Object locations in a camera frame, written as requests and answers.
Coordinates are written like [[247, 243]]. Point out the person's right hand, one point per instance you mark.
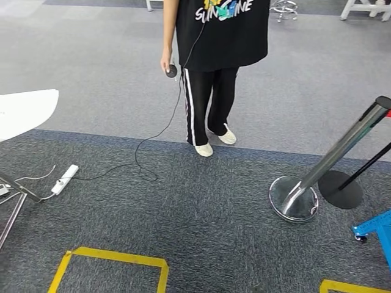
[[166, 60]]

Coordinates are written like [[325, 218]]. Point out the black round remote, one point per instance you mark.
[[172, 71]]

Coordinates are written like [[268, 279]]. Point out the white plastic car panel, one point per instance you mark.
[[24, 113]]

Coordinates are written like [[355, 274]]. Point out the person's right forearm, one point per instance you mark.
[[169, 24]]

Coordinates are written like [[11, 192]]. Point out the blue metal shelf rack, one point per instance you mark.
[[382, 230]]

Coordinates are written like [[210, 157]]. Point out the white furniture leg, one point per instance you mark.
[[149, 5]]

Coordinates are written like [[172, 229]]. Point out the person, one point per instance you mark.
[[223, 40]]

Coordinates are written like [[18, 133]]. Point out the chrome stool base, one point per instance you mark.
[[284, 7]]

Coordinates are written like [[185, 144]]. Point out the white power strip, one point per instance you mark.
[[65, 180]]

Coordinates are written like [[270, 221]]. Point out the yellow floor tape square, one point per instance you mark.
[[122, 257]]

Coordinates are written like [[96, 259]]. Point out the white furniture feet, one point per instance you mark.
[[351, 8]]

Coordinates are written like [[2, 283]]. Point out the chrome stanchion post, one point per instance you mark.
[[293, 200]]

